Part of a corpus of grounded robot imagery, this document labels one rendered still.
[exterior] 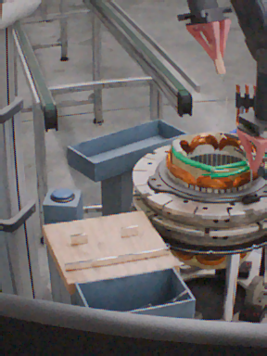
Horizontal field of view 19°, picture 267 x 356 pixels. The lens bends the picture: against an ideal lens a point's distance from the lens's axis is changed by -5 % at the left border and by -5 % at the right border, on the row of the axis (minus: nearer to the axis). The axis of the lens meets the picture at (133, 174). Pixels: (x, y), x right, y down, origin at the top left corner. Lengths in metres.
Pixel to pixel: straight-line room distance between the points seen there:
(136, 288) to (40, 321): 0.96
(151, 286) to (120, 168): 0.45
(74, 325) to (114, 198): 1.43
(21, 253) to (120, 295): 0.55
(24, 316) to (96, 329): 0.04
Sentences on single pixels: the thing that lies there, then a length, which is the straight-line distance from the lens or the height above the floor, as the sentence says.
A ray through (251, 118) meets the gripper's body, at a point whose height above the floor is 1.26.
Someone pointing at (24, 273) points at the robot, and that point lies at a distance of 1.89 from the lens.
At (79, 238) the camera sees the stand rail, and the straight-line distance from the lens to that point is 1.42.
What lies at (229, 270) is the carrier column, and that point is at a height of 0.96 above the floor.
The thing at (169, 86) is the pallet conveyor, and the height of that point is 0.74.
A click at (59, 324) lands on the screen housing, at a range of 0.40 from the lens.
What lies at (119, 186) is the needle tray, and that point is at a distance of 1.79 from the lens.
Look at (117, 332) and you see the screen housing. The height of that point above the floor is 1.56.
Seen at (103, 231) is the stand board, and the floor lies 1.07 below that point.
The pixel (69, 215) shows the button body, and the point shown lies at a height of 1.01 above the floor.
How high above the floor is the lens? 1.80
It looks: 27 degrees down
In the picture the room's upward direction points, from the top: 1 degrees counter-clockwise
